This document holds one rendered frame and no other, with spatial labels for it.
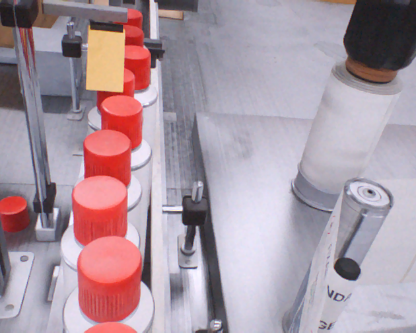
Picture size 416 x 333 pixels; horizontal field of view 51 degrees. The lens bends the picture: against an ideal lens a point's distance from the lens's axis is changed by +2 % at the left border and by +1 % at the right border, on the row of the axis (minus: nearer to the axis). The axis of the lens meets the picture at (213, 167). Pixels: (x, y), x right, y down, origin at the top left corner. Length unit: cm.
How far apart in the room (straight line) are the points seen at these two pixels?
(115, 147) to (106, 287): 11
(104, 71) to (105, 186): 14
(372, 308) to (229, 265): 16
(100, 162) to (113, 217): 5
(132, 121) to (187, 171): 36
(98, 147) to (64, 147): 43
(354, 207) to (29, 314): 36
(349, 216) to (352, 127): 21
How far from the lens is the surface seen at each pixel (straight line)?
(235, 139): 70
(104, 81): 38
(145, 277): 49
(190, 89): 93
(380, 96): 52
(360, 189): 35
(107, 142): 31
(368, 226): 35
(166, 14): 131
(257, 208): 58
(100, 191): 27
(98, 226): 27
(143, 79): 44
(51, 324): 36
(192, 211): 50
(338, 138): 55
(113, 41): 39
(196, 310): 53
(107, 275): 23
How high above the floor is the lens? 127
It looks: 38 degrees down
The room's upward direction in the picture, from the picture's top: 10 degrees clockwise
